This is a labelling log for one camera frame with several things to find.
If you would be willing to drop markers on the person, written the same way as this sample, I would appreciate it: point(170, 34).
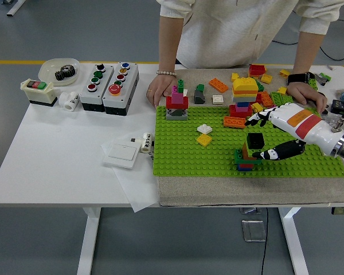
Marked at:
point(223, 31)

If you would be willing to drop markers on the person's right hand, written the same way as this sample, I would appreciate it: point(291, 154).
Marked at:
point(160, 88)

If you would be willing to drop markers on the desk controller panel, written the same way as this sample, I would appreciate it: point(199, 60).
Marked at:
point(342, 211)

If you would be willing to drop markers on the white desk leg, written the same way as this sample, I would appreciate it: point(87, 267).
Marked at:
point(15, 7)

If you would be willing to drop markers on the small green brick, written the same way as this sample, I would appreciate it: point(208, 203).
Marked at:
point(201, 87)

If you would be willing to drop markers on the thick orange brick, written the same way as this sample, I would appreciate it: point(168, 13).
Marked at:
point(234, 122)

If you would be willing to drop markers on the black metal gear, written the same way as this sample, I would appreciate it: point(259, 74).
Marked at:
point(65, 73)

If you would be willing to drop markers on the grey four-button control box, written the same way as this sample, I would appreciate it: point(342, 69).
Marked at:
point(91, 97)

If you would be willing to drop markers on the white printed cylinder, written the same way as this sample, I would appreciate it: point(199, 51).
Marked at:
point(145, 143)

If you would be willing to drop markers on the black brick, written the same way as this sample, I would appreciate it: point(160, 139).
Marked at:
point(255, 141)

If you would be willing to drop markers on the flat orange brick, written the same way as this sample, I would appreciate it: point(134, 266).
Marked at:
point(218, 84)

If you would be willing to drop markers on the metal plate under table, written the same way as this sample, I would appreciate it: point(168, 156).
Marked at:
point(250, 211)

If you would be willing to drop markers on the red yellow orange brick stack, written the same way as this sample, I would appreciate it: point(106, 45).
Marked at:
point(257, 70)

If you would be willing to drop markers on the metal floor socket box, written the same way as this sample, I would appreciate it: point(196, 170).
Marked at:
point(253, 230)

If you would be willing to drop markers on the white square tile brick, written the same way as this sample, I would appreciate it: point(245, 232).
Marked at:
point(218, 99)

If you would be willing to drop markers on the red toy brick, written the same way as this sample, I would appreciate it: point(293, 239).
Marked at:
point(258, 98)

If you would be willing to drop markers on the green toy baseplate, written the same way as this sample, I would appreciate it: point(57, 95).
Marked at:
point(189, 156)

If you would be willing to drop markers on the yellow round brick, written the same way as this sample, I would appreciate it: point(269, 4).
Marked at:
point(257, 107)

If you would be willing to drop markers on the dark grey slope brick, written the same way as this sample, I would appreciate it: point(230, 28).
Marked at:
point(199, 97)

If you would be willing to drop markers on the white pipe tee fitting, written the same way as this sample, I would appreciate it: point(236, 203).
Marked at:
point(70, 102)

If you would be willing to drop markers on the orange toy brick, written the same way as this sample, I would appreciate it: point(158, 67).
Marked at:
point(266, 98)

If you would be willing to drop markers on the white paper sheet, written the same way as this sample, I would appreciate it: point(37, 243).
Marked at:
point(137, 192)

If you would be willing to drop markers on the grey green tool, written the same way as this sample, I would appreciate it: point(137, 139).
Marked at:
point(322, 78)

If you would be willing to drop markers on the green toy brick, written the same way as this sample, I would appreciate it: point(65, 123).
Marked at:
point(288, 99)
point(276, 97)

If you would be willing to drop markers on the grey emergency-stop control box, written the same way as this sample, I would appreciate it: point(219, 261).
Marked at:
point(119, 103)

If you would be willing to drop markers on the yellow square brick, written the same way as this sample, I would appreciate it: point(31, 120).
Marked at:
point(203, 139)

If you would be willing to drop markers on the person's left hand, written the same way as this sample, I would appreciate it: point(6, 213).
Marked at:
point(306, 93)

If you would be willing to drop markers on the translucent white bowl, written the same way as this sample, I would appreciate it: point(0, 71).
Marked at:
point(47, 70)

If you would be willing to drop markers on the person's right forearm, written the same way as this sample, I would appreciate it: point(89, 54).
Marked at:
point(169, 43)

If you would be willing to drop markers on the brown green blue brick stack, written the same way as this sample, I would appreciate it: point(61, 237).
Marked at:
point(243, 163)

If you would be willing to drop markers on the yellow orange red brick tower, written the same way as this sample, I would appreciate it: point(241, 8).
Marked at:
point(243, 87)

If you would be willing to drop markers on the dark green brick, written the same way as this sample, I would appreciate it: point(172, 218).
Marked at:
point(260, 86)

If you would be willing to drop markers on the person's left forearm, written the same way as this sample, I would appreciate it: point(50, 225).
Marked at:
point(308, 51)

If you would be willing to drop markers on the red pink grey brick tower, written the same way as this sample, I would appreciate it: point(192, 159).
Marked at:
point(177, 100)

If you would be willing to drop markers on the lime green piece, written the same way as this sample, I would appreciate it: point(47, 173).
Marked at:
point(313, 83)

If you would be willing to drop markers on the white table leg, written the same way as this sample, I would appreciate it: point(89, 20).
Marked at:
point(293, 243)
point(89, 243)

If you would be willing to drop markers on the black device box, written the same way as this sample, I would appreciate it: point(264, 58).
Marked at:
point(341, 106)

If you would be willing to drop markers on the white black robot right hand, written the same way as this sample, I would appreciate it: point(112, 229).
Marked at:
point(301, 123)

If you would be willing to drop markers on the black wristwatch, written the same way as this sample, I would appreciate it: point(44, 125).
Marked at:
point(298, 78)

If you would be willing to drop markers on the grey-brown mat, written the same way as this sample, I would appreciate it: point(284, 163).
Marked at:
point(246, 190)

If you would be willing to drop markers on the small yellow brick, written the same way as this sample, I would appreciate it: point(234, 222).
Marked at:
point(281, 90)
point(236, 77)
point(284, 73)
point(266, 78)

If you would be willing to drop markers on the white wall switch plate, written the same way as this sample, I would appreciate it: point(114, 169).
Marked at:
point(120, 154)

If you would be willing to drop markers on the cream red-green switch box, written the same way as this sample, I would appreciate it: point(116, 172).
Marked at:
point(38, 93)

